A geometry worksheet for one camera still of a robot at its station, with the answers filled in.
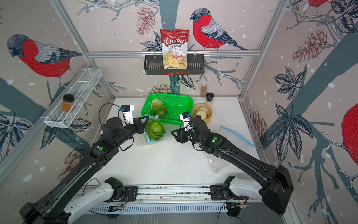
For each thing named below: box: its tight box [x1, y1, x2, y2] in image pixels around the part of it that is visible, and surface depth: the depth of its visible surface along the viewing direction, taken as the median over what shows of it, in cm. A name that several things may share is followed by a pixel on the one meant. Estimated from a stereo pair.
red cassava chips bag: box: [159, 28, 190, 70], surface depth 87 cm
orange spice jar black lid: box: [61, 93, 75, 113], surface depth 68 cm
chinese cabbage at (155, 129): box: [145, 118, 166, 141], surface depth 74 cm
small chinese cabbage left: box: [151, 98, 168, 118], surface depth 105 cm
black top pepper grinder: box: [206, 92, 215, 108], surface depth 109 cm
